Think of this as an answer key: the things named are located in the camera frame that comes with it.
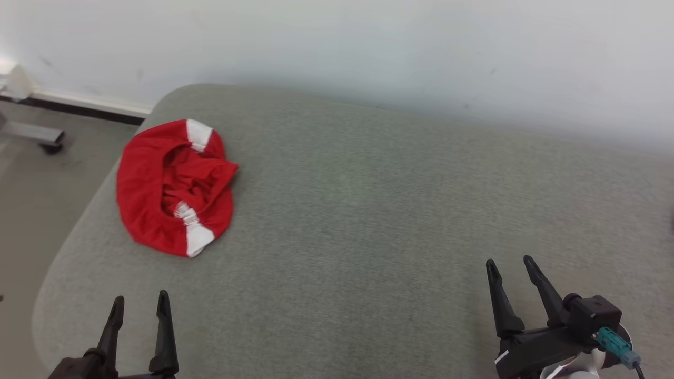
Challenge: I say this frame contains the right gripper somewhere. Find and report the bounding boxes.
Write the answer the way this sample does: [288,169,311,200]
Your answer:
[485,255,596,379]

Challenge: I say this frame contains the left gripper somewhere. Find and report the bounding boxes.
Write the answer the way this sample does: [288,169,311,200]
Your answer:
[96,290,180,379]

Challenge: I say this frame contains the red and white shorts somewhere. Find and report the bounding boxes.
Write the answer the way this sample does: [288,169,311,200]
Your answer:
[116,119,240,258]

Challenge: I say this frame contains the grey fabric sofa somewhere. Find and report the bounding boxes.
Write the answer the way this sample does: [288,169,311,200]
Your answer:
[32,83,674,379]

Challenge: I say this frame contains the grey furniture leg with caster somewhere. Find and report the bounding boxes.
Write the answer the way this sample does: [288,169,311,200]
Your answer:
[0,113,66,155]

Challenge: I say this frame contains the black and white baseboard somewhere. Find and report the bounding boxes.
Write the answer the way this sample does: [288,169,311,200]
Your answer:
[0,91,153,126]

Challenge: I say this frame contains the teal-plug right camera cable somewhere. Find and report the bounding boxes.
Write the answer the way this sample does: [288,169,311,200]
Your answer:
[595,326,646,379]

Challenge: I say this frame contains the white wall fixture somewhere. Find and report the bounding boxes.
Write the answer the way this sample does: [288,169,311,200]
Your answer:
[0,63,35,103]

